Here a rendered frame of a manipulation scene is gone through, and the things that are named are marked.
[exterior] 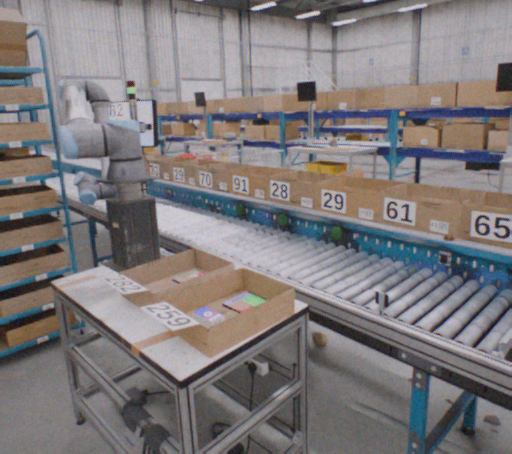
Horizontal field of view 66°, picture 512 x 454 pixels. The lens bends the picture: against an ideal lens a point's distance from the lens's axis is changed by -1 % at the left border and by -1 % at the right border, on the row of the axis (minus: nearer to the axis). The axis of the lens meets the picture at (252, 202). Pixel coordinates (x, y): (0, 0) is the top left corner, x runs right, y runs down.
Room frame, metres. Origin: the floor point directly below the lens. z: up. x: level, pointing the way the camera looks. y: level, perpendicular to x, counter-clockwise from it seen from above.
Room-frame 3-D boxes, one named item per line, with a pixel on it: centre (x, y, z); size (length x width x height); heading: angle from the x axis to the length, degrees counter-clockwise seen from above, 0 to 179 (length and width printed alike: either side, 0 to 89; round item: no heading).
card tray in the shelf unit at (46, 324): (2.37, 1.45, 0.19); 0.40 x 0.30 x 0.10; 133
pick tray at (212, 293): (1.28, 0.10, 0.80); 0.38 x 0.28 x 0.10; 132
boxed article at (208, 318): (1.23, 0.16, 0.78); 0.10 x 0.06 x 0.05; 47
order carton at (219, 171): (3.04, 0.19, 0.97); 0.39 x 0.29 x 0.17; 42
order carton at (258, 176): (2.75, -0.07, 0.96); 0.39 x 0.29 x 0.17; 42
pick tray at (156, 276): (1.53, 0.32, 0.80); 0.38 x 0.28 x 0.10; 134
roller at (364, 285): (1.59, -0.50, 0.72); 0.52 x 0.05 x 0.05; 132
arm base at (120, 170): (1.86, 0.58, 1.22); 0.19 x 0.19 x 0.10
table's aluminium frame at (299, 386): (1.52, 0.36, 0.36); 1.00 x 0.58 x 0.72; 45
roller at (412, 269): (1.55, -0.54, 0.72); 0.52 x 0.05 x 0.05; 132
